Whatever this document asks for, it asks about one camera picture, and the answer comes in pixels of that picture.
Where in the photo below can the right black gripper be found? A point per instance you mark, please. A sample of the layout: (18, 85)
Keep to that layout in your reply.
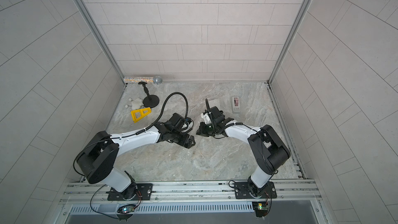
(203, 130)

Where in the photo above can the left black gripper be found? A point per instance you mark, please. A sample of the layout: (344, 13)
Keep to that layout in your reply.
(185, 142)

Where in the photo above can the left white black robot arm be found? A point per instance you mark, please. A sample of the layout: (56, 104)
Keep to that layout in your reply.
(97, 159)

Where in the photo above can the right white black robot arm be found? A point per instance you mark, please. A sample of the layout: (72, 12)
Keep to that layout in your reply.
(269, 151)

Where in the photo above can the tape dispenser with red roll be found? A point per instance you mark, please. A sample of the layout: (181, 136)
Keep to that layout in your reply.
(236, 104)

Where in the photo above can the black round base stand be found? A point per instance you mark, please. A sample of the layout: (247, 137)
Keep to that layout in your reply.
(150, 100)

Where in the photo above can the white plastic toy figure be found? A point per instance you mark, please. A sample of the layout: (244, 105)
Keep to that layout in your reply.
(134, 104)

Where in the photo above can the silver glitter ball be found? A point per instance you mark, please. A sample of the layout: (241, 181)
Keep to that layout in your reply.
(157, 80)

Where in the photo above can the glittery silver strip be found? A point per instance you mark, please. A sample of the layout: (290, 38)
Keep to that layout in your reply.
(136, 80)

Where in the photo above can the left small circuit board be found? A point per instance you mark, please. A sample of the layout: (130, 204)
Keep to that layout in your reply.
(126, 209)

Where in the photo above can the small circuit board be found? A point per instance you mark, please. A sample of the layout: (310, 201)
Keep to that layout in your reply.
(261, 209)
(126, 209)

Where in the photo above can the right small circuit board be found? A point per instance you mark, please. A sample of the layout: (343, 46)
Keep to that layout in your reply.
(261, 209)

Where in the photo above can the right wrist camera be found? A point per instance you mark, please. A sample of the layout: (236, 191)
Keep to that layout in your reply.
(215, 117)

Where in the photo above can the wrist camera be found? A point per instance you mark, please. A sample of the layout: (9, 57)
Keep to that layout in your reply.
(215, 117)
(177, 120)

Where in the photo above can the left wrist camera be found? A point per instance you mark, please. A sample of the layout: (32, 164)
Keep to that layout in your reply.
(177, 120)

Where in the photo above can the yellow plastic triangular frame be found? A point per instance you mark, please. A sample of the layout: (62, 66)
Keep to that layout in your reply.
(139, 114)

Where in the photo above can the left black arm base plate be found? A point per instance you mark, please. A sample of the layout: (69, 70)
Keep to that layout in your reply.
(134, 192)

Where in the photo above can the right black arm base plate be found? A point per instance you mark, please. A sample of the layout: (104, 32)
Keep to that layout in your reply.
(246, 190)

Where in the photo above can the aluminium mounting rail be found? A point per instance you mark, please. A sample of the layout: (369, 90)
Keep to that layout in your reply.
(193, 191)

